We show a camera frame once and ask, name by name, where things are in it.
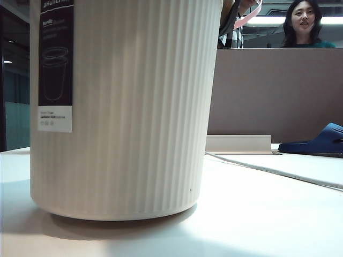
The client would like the white ceiling light strip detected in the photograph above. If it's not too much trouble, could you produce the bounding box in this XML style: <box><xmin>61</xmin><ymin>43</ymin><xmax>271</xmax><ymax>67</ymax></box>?
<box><xmin>242</xmin><ymin>16</ymin><xmax>343</xmax><ymax>25</ymax></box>

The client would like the dark product label sticker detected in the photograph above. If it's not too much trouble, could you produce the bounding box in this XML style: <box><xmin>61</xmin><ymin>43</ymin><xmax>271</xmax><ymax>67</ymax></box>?
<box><xmin>37</xmin><ymin>0</ymin><xmax>74</xmax><ymax>133</ymax></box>

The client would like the pink ring lid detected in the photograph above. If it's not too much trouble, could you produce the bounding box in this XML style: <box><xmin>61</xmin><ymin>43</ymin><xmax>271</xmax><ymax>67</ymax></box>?
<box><xmin>233</xmin><ymin>0</ymin><xmax>264</xmax><ymax>30</ymax></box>

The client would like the dark-haired woman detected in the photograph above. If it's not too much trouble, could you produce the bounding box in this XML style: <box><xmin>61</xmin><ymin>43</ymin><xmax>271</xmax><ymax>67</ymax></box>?
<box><xmin>280</xmin><ymin>0</ymin><xmax>337</xmax><ymax>48</ymax></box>

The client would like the dark glass office door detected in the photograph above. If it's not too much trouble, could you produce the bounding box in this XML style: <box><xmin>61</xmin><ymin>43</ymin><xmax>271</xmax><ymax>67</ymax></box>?
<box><xmin>0</xmin><ymin>5</ymin><xmax>32</xmax><ymax>152</ymax></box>

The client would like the blue slipper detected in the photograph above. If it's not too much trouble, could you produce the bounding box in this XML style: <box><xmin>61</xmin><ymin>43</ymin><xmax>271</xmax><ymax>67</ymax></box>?
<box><xmin>278</xmin><ymin>122</ymin><xmax>343</xmax><ymax>158</ymax></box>

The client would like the white ribbed trash can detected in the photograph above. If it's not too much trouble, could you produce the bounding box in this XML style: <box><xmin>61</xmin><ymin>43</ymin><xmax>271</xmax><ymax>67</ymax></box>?
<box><xmin>28</xmin><ymin>0</ymin><xmax>223</xmax><ymax>222</ymax></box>

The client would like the person in checked shirt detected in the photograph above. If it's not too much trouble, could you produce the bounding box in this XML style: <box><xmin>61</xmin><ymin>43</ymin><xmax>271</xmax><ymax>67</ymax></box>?
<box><xmin>217</xmin><ymin>0</ymin><xmax>244</xmax><ymax>49</ymax></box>

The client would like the brown desk partition panel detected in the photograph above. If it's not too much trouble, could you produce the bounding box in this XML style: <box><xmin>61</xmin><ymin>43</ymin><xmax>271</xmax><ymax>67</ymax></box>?
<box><xmin>206</xmin><ymin>47</ymin><xmax>343</xmax><ymax>144</ymax></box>

